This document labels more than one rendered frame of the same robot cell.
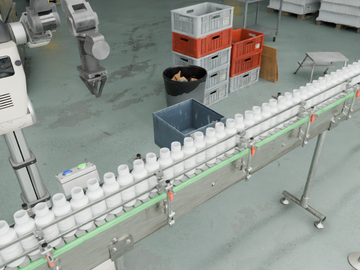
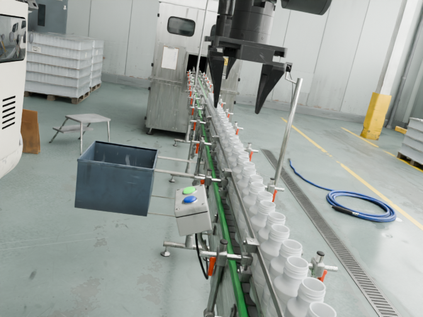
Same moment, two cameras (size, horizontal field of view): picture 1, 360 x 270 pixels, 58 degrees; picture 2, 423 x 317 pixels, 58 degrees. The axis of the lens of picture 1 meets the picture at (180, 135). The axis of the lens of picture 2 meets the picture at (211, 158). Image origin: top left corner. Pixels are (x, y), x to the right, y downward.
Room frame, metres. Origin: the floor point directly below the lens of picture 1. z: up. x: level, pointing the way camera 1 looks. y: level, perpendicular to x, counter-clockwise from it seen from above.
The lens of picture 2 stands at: (0.49, 1.15, 1.48)
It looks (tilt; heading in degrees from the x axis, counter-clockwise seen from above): 16 degrees down; 300
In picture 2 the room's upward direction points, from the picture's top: 10 degrees clockwise
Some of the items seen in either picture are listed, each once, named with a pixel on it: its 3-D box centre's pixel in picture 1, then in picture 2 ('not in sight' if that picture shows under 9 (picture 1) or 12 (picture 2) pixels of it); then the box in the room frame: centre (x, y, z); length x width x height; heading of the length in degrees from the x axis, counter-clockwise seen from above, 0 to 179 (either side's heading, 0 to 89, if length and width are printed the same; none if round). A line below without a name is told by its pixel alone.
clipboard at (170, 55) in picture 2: not in sight; (169, 57); (4.12, -3.38, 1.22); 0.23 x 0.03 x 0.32; 37
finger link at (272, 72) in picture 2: not in sight; (253, 80); (0.74, 0.64, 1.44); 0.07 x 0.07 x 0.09; 37
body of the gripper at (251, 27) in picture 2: not in sight; (250, 28); (0.76, 0.65, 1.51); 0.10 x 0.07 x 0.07; 37
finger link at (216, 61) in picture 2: not in sight; (230, 77); (0.77, 0.66, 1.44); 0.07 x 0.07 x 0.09; 37
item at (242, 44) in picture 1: (237, 43); not in sight; (4.21, -0.78, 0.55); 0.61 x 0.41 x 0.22; 130
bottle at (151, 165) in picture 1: (152, 172); (238, 181); (0.98, 0.11, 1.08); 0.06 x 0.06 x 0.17
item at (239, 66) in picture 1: (235, 59); not in sight; (4.21, -0.77, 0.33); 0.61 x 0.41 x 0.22; 130
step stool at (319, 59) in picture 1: (320, 67); (81, 131); (4.19, -1.94, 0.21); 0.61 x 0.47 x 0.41; 0
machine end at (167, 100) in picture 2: not in sight; (194, 70); (4.25, -4.25, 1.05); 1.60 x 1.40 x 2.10; 127
